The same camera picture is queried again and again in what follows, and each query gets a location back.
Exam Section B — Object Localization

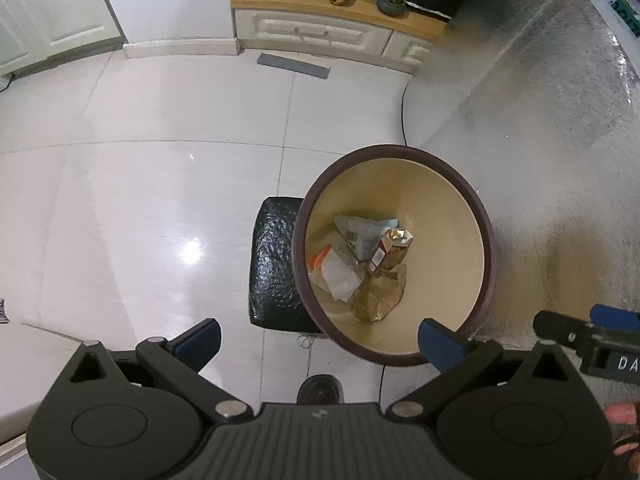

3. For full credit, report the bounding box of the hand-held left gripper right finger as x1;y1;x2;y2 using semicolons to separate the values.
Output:
386;317;588;420

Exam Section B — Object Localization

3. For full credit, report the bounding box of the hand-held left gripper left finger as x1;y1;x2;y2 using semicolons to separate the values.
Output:
60;317;255;420

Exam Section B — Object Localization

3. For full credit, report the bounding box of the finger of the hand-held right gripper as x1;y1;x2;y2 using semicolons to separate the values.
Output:
590;304;640;332
532;310;592;349

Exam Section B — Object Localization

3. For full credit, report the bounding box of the brown paper carton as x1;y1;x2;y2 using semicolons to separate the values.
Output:
350;260;409;322

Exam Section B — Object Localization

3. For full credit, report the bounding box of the red box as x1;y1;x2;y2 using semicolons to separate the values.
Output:
370;227;415;274

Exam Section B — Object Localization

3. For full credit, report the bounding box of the clear plastic bag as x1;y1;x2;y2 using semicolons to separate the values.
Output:
307;244;367;304

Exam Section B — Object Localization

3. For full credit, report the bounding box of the blue snack bag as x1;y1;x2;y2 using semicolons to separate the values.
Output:
333;214;400;267

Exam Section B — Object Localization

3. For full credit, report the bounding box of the beige wastebasket brown rim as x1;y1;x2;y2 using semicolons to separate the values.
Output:
291;145;497;367

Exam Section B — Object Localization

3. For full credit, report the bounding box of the person's right hand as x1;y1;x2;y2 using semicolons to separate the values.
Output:
603;402;640;457

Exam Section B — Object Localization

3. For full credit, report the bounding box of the grey flat plate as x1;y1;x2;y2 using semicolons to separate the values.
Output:
257;52;332;80

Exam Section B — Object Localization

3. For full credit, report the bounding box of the teal sign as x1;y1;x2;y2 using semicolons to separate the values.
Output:
606;0;640;37

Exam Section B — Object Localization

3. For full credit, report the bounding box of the wooden low drawer cabinet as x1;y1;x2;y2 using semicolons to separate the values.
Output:
230;0;449;75

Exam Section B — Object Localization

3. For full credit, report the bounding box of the white kitchen base cabinet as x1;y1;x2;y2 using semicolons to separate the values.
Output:
0;0;127;80

